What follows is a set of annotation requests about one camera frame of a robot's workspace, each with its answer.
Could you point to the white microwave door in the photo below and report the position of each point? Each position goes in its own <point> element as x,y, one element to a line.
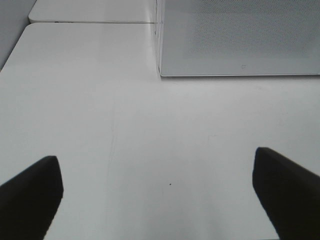
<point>238,37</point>

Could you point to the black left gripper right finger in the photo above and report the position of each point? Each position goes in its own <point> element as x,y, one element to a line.
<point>289,194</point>

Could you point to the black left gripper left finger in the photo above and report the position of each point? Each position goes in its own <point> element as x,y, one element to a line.
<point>30,200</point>

